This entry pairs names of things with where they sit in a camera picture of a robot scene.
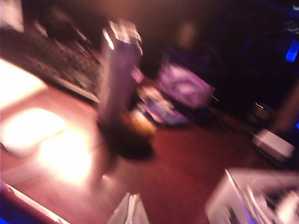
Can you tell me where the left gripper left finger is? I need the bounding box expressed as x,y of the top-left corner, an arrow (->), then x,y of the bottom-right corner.
107,193 -> 135,224

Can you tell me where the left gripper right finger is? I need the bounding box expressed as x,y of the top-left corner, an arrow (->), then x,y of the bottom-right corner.
135,194 -> 150,224

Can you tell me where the brown fuzzy kiwi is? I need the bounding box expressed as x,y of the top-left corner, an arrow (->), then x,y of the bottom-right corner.
123,112 -> 156,140

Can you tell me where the translucent white plastic box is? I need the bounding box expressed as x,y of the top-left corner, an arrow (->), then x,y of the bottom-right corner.
205,168 -> 299,224

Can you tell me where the stack of cards and booklets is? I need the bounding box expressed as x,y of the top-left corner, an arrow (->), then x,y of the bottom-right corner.
135,84 -> 190,126

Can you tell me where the white computer mouse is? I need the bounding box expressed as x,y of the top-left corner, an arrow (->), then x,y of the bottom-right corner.
1,108 -> 68,157

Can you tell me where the white paper towel roll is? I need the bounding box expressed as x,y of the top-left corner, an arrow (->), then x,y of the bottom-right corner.
97,20 -> 143,131

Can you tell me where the tissue pack in plastic bag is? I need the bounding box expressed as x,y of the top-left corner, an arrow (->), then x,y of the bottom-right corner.
156,63 -> 215,110

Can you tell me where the white power adapter brick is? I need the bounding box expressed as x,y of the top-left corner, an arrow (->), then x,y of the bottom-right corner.
253,129 -> 295,161

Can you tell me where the black computer keyboard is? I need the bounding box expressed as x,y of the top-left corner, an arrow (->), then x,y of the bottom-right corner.
0,25 -> 103,103

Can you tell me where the white paper notepad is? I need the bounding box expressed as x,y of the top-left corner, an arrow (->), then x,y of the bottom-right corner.
0,58 -> 47,110

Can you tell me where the blue indicator light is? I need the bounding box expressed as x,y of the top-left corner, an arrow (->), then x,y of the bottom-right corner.
285,39 -> 299,63

